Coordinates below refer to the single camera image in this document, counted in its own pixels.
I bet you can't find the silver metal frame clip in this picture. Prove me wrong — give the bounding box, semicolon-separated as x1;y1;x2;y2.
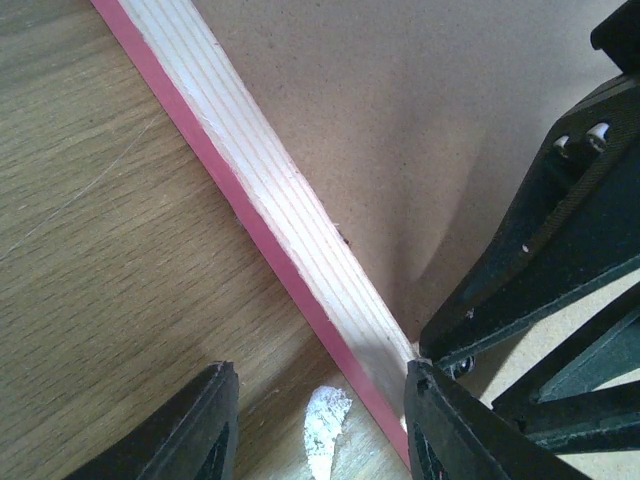
446;356;476;380

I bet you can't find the pink wooden picture frame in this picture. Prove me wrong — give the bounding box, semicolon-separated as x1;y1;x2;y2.
95;1;415;459

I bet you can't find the white paint flake cluster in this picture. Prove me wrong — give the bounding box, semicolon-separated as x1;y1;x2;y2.
303;385;352;480

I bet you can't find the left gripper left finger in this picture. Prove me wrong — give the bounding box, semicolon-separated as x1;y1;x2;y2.
67;361;239;479

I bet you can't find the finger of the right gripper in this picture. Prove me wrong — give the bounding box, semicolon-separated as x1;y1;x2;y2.
492;285;639;454
419;75;639;368

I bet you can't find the brown cardboard backing sheet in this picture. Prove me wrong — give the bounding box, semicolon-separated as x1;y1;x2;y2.
190;1;616;479

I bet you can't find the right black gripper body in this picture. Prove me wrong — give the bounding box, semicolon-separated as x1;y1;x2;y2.
590;0;640;74

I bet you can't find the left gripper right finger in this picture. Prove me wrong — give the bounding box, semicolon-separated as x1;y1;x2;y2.
404;359;586;479

